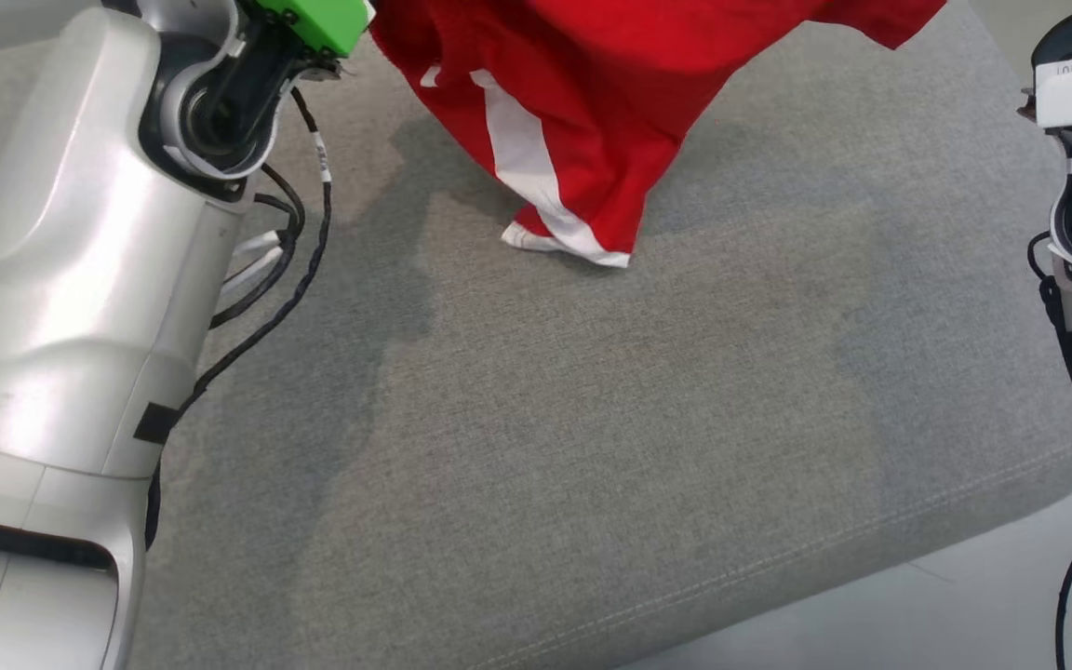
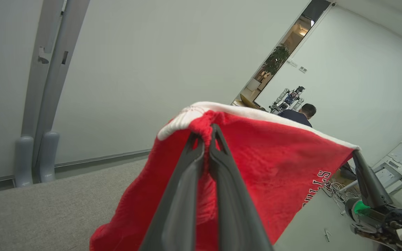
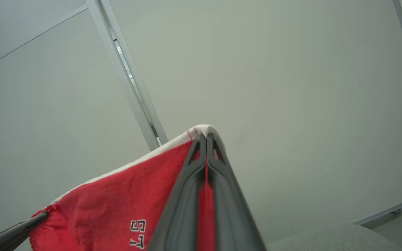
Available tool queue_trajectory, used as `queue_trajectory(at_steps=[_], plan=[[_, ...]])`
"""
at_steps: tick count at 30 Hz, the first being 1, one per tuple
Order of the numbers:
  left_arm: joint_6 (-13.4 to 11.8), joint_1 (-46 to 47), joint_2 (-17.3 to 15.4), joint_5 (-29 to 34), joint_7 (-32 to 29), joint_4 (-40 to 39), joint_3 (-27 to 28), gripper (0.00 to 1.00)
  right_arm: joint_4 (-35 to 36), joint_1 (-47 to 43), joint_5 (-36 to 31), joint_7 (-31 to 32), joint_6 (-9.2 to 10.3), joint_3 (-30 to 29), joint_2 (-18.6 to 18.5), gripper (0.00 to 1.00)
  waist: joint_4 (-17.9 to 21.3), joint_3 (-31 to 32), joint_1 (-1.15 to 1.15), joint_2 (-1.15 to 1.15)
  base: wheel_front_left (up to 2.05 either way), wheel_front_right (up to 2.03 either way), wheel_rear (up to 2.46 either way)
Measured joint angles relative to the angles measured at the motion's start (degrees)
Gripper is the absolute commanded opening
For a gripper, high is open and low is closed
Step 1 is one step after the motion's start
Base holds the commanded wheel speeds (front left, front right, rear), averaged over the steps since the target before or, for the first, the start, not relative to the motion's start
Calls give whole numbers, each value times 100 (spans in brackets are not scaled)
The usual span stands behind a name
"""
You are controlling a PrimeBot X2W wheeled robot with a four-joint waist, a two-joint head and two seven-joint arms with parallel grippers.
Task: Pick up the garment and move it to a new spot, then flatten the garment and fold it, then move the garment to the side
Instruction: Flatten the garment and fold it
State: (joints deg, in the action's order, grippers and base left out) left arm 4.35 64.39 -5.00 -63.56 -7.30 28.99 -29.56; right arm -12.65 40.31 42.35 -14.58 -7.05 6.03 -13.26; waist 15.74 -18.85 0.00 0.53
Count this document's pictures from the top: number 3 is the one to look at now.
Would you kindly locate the grey double partition post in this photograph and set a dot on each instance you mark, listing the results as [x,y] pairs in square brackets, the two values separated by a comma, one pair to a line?
[131,80]

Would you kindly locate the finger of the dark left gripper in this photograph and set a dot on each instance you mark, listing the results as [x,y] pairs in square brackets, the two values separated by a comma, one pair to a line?
[12,232]

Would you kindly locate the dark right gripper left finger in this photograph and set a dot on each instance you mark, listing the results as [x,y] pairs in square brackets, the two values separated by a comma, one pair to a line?
[183,216]

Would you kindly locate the red white jersey shirt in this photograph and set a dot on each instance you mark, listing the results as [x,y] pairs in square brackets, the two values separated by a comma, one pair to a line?
[117,198]

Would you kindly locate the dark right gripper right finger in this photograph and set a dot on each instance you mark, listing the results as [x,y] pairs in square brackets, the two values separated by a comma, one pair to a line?
[232,216]

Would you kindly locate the grey partition base rail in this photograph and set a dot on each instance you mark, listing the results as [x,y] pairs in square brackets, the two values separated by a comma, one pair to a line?
[393,211]

